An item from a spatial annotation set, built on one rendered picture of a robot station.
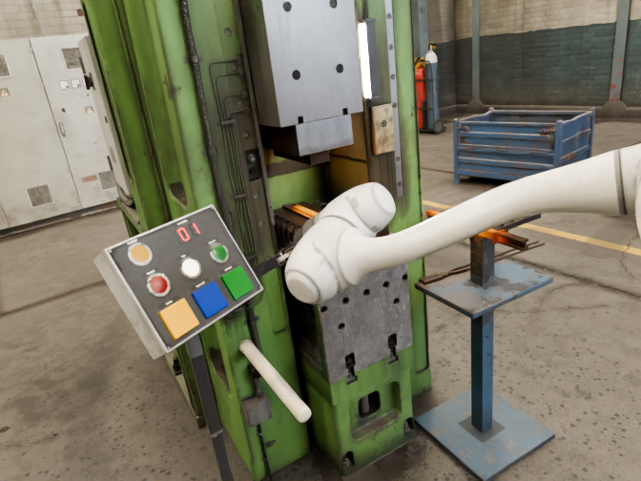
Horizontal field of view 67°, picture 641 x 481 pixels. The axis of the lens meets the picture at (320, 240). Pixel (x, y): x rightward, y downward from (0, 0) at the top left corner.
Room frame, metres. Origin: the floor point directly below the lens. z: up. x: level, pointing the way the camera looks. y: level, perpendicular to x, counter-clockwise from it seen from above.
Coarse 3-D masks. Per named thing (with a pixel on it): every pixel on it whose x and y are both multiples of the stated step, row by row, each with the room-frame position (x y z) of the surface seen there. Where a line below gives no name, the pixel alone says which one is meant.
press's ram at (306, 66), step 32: (256, 0) 1.47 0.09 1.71; (288, 0) 1.48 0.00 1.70; (320, 0) 1.53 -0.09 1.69; (352, 0) 1.58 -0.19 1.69; (256, 32) 1.50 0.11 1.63; (288, 32) 1.47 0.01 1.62; (320, 32) 1.52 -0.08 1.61; (352, 32) 1.57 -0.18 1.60; (256, 64) 1.54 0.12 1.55; (288, 64) 1.47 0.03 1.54; (320, 64) 1.52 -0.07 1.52; (352, 64) 1.57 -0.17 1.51; (256, 96) 1.57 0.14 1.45; (288, 96) 1.46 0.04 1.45; (320, 96) 1.51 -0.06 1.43; (352, 96) 1.56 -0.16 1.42
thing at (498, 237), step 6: (432, 210) 1.64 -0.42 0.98; (426, 216) 1.64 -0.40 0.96; (480, 234) 1.41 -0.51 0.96; (486, 234) 1.38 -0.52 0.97; (492, 234) 1.35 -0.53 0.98; (498, 234) 1.34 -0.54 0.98; (504, 234) 1.33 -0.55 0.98; (510, 234) 1.33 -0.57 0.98; (492, 240) 1.35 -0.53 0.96; (498, 240) 1.34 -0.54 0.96; (504, 240) 1.33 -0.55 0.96; (510, 240) 1.31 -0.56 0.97; (516, 240) 1.28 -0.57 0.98; (522, 240) 1.27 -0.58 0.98; (510, 246) 1.30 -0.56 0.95; (516, 246) 1.28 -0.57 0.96; (522, 246) 1.27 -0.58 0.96
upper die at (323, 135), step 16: (272, 128) 1.62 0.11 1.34; (288, 128) 1.51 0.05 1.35; (304, 128) 1.48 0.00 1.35; (320, 128) 1.50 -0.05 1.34; (336, 128) 1.53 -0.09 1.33; (272, 144) 1.64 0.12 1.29; (288, 144) 1.53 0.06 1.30; (304, 144) 1.48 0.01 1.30; (320, 144) 1.50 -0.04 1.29; (336, 144) 1.53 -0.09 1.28
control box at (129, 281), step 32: (224, 224) 1.28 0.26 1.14; (128, 256) 1.06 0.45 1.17; (160, 256) 1.10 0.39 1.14; (192, 256) 1.16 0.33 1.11; (128, 288) 1.01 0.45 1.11; (192, 288) 1.09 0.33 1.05; (224, 288) 1.15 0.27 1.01; (256, 288) 1.20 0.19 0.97; (160, 320) 1.00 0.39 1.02; (160, 352) 0.97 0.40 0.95
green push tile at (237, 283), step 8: (232, 272) 1.19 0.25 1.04; (240, 272) 1.20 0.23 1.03; (224, 280) 1.16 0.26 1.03; (232, 280) 1.17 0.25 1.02; (240, 280) 1.19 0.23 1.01; (248, 280) 1.20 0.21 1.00; (232, 288) 1.15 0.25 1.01; (240, 288) 1.17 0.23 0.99; (248, 288) 1.18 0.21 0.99; (232, 296) 1.14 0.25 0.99; (240, 296) 1.15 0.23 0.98
